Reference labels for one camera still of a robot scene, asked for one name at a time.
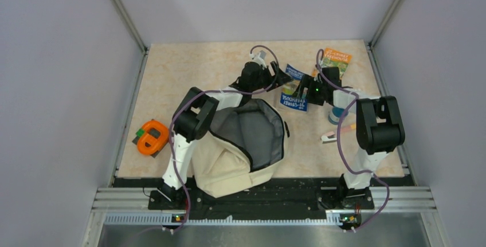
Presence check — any blue lidded jar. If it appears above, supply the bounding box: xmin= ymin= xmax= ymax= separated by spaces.
xmin=328 ymin=107 xmax=344 ymax=126

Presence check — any blue and white booklet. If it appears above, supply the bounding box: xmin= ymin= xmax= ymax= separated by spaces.
xmin=276 ymin=64 xmax=308 ymax=112

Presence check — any orange paperback book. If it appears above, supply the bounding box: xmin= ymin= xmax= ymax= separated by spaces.
xmin=316 ymin=48 xmax=352 ymax=79

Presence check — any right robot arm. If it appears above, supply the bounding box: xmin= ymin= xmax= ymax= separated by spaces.
xmin=293 ymin=67 xmax=405 ymax=208

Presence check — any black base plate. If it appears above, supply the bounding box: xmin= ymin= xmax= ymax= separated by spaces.
xmin=148 ymin=178 xmax=375 ymax=220

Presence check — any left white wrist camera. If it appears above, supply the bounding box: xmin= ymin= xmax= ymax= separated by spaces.
xmin=250 ymin=50 xmax=267 ymax=69

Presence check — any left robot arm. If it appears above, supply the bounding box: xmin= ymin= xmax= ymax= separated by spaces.
xmin=162 ymin=61 xmax=292 ymax=209

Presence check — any orange tape dispenser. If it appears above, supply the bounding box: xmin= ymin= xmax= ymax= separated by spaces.
xmin=132 ymin=119 xmax=169 ymax=158

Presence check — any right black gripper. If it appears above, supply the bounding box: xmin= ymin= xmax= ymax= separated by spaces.
xmin=292 ymin=75 xmax=327 ymax=107

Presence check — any pink orange marker pen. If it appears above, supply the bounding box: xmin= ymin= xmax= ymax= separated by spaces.
xmin=320 ymin=123 xmax=356 ymax=144

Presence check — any beige canvas backpack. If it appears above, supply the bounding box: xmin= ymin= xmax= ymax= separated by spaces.
xmin=191 ymin=99 xmax=290 ymax=198

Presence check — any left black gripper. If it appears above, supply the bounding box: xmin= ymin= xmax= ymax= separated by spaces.
xmin=250 ymin=61 xmax=293 ymax=92

